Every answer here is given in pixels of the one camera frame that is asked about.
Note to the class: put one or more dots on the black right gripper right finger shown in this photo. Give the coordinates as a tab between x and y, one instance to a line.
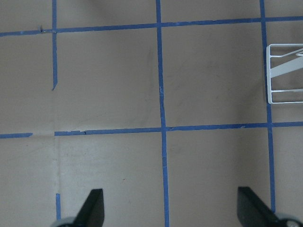
253	212

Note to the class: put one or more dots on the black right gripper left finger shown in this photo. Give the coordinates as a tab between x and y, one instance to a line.
92	212

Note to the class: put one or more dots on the white wire cup rack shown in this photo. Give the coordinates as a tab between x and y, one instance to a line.
287	67

